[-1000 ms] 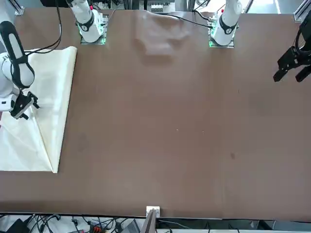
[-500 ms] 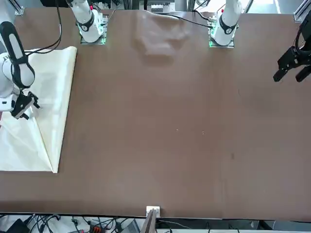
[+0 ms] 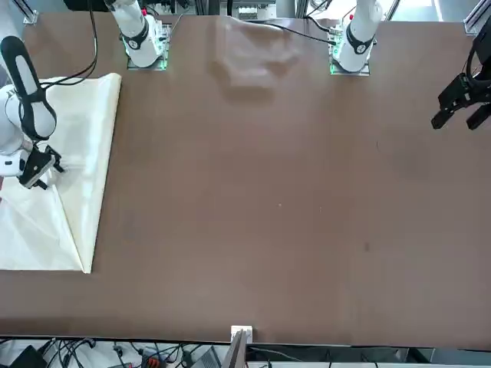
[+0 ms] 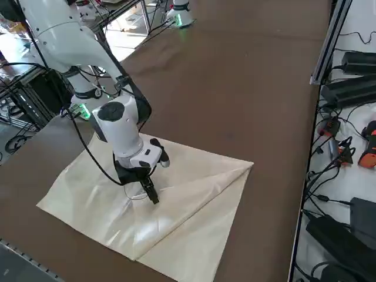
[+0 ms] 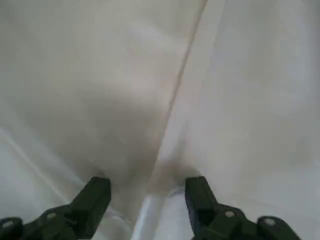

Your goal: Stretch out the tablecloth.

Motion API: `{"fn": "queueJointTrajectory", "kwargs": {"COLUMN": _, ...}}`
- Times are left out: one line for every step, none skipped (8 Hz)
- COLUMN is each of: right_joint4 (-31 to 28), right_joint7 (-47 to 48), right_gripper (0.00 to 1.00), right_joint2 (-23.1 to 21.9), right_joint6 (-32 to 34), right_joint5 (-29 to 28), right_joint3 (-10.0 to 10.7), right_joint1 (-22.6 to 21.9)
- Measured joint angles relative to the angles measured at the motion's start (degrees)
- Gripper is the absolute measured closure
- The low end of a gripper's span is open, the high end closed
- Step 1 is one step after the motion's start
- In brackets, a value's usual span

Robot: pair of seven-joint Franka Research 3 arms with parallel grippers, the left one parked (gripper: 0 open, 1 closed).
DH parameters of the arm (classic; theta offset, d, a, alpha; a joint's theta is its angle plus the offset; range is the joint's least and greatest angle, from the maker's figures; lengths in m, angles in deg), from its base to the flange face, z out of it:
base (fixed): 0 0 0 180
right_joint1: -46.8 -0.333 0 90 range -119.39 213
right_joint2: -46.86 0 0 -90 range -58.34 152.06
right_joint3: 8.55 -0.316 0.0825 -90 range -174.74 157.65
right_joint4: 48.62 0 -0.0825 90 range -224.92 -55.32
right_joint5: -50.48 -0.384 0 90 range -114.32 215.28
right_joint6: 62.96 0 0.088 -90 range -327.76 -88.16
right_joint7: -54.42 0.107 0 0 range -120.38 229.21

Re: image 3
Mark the aluminium profile post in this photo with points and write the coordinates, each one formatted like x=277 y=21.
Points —
x=239 y=345

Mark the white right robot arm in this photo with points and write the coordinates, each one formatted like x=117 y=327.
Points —
x=142 y=42

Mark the large black power adapter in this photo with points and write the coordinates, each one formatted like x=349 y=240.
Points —
x=25 y=358

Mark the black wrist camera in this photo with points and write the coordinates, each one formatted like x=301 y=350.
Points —
x=33 y=174

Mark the cream tablecloth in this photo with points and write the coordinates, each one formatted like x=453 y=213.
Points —
x=76 y=153

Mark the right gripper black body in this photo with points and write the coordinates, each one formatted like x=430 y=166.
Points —
x=39 y=156

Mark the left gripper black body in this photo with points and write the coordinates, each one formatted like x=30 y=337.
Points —
x=475 y=90

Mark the aluminium frame bracket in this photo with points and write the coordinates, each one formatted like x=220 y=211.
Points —
x=30 y=17

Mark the orange black connector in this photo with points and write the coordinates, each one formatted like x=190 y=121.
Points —
x=150 y=359

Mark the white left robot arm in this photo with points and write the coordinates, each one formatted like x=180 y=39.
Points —
x=358 y=42

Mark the aluminium frame profile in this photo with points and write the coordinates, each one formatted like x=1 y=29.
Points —
x=475 y=21

